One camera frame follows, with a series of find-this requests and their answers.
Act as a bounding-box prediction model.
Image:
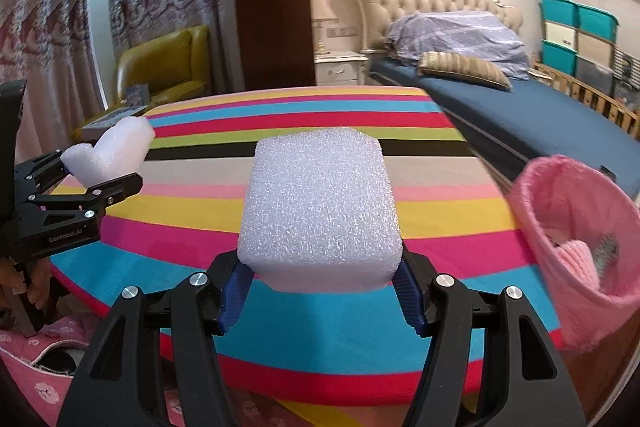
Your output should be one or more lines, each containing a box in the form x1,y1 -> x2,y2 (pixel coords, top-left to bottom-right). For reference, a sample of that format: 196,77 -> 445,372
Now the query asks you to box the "rainbow striped tablecloth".
52,87 -> 561,426

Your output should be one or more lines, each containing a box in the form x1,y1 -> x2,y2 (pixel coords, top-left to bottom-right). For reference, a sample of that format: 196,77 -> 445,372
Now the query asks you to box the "yellow leather armchair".
70,25 -> 212,144

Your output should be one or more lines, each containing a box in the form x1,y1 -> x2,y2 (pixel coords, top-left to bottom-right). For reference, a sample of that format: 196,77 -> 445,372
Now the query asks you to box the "white foam block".
238,127 -> 402,294

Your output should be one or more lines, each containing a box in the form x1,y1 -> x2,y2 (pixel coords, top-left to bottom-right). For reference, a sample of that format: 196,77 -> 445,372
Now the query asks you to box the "striped brown pillow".
416,51 -> 512,91

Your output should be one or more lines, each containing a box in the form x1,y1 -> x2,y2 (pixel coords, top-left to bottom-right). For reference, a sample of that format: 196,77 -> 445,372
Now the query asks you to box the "teal storage bin top right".
577,4 -> 620,42

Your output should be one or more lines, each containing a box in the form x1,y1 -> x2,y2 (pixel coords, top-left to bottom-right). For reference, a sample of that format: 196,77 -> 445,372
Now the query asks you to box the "lace pink curtain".
1,0 -> 229,160

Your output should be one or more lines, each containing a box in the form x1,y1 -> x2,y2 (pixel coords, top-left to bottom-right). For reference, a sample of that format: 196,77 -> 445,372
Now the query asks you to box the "checkered bag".
613,48 -> 640,90

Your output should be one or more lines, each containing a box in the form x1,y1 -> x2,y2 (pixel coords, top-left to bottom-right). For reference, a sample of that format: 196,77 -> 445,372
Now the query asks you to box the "teal storage bin lower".
541,40 -> 577,76

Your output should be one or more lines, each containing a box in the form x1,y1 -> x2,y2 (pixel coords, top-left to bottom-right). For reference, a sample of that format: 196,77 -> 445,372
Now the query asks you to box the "green cloth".
591,234 -> 620,280

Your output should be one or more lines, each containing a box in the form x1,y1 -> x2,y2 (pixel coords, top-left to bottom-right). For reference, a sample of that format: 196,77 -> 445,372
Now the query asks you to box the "white nightstand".
314,51 -> 368,87

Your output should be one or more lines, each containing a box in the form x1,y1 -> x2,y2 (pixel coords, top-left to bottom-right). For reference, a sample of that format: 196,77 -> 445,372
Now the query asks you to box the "teal storage bin top left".
539,0 -> 579,28

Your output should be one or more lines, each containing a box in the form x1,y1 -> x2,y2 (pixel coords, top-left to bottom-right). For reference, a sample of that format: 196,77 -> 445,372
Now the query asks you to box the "flat box on armchair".
79,105 -> 149,142

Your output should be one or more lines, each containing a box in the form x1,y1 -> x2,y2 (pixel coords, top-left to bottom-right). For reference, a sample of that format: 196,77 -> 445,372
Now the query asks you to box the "beige table lamp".
310,0 -> 337,55

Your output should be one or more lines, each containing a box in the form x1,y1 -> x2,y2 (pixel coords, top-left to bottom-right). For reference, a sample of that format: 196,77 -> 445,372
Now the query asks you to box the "wooden crib rail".
528,63 -> 639,141

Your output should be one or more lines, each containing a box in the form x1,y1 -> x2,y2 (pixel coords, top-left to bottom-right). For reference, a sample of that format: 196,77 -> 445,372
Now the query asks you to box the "beige tufted headboard bed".
356,0 -> 639,197

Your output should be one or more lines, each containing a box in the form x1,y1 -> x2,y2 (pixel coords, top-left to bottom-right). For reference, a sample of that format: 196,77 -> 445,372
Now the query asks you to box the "pink lined trash bin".
508,155 -> 639,351

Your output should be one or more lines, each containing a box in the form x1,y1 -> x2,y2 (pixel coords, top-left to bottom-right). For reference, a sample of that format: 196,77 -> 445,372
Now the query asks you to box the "person left hand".
0,258 -> 51,309

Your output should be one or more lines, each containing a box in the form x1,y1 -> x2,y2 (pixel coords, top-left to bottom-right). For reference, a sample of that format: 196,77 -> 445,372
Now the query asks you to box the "teal storage bin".
539,0 -> 579,28
541,40 -> 577,76
577,4 -> 620,42

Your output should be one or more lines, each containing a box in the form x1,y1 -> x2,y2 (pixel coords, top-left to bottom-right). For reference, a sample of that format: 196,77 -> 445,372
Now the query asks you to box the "blue striped duvet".
384,11 -> 529,80

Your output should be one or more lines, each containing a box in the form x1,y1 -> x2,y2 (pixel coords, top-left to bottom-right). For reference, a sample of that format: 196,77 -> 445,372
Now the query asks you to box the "white foam wedge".
61,116 -> 155,188

